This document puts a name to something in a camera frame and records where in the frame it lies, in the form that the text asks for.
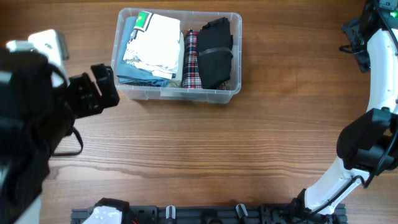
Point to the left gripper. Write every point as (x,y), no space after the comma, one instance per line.
(90,104)

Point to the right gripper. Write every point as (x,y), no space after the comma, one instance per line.
(350,28)

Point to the blue denim cloth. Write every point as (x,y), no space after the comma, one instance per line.
(129,74)

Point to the white printed t-shirt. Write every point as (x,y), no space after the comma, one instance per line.
(154,44)

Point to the cream cloth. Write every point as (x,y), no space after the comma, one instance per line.
(176,82)

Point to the red plaid shirt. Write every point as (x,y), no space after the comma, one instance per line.
(191,75)

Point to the black garment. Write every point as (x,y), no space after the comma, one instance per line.
(214,48)

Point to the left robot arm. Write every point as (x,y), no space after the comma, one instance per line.
(39,107)

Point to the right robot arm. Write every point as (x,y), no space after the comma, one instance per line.
(368,146)

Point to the clear plastic storage bin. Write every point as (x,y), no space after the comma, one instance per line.
(188,20)

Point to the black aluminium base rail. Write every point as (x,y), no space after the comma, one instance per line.
(264,214)

